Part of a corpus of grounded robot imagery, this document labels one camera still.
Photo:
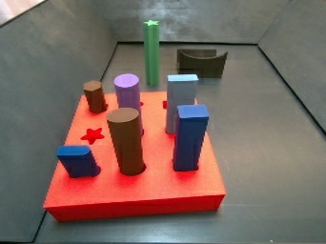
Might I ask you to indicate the purple cylinder peg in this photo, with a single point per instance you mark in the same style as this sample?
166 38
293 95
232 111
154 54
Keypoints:
129 99

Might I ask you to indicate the short dark blue peg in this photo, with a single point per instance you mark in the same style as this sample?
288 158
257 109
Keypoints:
78 161

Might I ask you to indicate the brown hexagon peg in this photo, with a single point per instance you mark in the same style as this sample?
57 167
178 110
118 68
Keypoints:
95 96

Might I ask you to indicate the dark blue square peg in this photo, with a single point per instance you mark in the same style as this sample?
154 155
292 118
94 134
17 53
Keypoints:
192 122

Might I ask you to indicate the black curved holder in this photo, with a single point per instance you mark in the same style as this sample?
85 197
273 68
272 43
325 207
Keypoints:
201 62

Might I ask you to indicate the green star peg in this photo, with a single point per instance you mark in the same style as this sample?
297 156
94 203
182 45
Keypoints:
151 50

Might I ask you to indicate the brown cylinder peg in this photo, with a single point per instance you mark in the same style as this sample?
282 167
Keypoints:
125 128

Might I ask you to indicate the light blue arch peg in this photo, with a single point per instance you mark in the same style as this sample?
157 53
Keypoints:
181 94

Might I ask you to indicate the red peg board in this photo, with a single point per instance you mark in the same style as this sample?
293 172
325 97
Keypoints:
160 191

